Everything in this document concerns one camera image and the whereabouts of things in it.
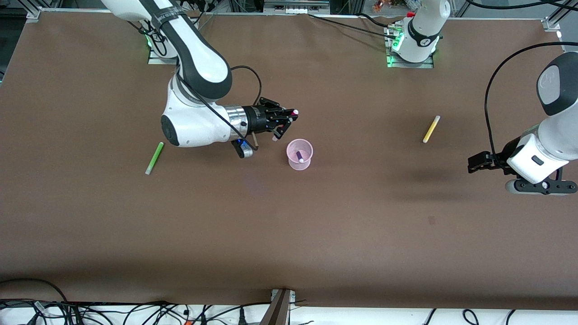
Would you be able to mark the grey power strip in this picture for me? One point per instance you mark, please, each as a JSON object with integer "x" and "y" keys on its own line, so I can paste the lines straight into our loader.
{"x": 295, "y": 5}

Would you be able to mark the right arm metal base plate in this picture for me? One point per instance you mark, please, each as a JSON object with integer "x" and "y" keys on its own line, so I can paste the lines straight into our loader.
{"x": 156, "y": 61}

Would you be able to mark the purple marker pen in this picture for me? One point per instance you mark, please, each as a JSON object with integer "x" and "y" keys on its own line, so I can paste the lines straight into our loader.
{"x": 300, "y": 157}

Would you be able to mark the metal camera stand post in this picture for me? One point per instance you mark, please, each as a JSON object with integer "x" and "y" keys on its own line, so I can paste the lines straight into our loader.
{"x": 280, "y": 311}

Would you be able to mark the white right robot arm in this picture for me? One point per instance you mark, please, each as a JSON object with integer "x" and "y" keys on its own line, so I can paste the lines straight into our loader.
{"x": 198, "y": 63}

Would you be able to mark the aluminium frame corner bracket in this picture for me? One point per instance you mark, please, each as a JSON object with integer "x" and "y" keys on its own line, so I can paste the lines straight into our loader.
{"x": 552, "y": 23}
{"x": 34, "y": 14}

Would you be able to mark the pink marker pen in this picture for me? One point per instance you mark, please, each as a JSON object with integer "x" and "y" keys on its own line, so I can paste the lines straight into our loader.
{"x": 295, "y": 112}

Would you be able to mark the brown table cover sheet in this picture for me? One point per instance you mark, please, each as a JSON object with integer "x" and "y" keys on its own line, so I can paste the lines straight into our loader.
{"x": 289, "y": 243}

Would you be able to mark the green marker pen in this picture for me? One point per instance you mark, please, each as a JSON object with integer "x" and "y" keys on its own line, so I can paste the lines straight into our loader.
{"x": 154, "y": 158}

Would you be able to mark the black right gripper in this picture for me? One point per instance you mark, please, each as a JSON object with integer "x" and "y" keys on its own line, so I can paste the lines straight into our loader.
{"x": 255, "y": 120}

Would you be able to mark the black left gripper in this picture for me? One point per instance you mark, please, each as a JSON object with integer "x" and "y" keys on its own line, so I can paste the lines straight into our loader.
{"x": 500, "y": 159}

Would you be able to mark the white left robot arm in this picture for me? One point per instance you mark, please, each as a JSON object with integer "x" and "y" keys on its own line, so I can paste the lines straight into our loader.
{"x": 555, "y": 135}

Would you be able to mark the pink plastic pen holder cup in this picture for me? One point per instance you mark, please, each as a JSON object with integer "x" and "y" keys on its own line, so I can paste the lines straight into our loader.
{"x": 295, "y": 164}

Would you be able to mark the yellow marker pen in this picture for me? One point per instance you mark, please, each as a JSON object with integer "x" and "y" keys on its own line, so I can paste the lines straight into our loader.
{"x": 431, "y": 129}

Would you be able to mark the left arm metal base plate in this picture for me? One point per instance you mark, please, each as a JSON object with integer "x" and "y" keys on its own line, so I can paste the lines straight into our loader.
{"x": 424, "y": 65}

